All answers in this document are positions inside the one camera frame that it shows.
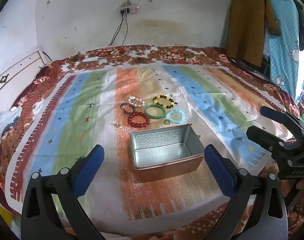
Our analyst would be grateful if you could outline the red bead bracelet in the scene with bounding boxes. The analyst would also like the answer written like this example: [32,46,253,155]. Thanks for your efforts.
[127,112,151,126]

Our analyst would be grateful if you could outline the blue dotted curtain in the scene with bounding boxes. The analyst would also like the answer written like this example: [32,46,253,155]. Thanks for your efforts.
[263,0,304,103]

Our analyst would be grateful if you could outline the floral brown bedsheet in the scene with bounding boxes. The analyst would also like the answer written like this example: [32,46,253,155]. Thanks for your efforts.
[0,44,304,240]

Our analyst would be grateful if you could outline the white headboard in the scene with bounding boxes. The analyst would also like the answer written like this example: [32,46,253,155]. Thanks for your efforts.
[0,50,46,101]

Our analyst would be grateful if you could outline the black cable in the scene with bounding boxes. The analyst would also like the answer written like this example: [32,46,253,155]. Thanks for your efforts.
[122,13,129,47]
[107,13,124,49]

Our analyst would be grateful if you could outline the green jade bangle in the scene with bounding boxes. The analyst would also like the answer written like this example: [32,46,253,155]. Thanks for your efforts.
[144,104,167,119]

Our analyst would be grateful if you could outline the silver metal tin box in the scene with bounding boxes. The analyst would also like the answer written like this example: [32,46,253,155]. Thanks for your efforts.
[130,124,205,177]

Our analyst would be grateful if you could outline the yellow and black bead bracelet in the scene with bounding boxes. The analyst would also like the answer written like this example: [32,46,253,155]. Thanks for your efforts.
[153,95,175,110]

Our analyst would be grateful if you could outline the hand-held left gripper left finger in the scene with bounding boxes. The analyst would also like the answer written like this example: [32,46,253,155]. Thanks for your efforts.
[21,144,105,240]

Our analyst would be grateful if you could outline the white pearl bracelet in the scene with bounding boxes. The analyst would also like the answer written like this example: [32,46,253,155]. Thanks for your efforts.
[127,96,145,108]

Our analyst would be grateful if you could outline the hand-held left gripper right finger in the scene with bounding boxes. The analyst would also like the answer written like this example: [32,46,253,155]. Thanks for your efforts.
[204,144,289,240]

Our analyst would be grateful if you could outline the light blue bead bracelet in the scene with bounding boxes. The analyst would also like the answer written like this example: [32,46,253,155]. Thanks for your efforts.
[165,110,186,125]

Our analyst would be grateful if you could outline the white crumpled cloth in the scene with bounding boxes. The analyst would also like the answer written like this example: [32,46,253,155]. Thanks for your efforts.
[0,106,23,141]

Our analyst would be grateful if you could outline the brown hanging jacket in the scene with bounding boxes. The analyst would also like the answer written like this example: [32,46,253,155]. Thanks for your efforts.
[226,0,282,67]

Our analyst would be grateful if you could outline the purple bead bracelet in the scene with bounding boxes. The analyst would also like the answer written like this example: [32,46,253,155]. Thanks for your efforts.
[120,102,136,114]

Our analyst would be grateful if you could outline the dark hanging clothes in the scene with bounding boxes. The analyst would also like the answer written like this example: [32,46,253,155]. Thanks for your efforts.
[294,0,304,52]

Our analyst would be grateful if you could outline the striped colourful mat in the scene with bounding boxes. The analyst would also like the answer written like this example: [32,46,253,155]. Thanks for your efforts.
[4,65,276,222]

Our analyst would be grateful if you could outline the white power strip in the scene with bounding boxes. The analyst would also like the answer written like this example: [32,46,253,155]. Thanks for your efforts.
[118,4,140,15]

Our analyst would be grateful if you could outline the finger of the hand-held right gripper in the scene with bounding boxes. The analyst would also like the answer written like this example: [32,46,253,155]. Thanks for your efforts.
[260,106,304,141]
[246,126,290,159]

